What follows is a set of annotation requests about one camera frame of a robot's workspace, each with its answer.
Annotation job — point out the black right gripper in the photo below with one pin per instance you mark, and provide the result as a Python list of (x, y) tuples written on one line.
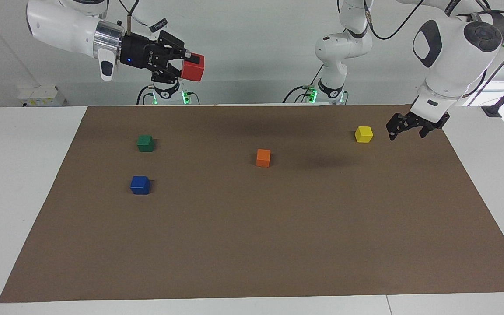
[(140, 54)]

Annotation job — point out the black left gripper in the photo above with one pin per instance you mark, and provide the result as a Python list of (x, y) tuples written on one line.
[(420, 122)]

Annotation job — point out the red block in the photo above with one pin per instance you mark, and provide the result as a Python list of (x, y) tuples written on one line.
[(193, 68)]

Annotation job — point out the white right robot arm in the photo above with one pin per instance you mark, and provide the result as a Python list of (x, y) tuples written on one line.
[(64, 26)]

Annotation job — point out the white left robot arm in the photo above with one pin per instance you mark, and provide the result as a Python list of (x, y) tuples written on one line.
[(449, 65)]

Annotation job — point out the yellow block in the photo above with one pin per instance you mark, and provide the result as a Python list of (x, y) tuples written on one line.
[(364, 134)]

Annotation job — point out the green block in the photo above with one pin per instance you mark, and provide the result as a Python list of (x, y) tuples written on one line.
[(145, 143)]

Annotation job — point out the blue block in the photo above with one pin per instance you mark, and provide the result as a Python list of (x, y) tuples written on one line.
[(140, 185)]

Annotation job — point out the orange block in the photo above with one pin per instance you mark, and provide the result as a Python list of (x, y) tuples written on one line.
[(263, 158)]

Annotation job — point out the white power strip box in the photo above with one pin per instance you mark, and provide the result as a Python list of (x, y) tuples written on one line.
[(40, 96)]

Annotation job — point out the brown paper mat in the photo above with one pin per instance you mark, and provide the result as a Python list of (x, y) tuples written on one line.
[(252, 227)]

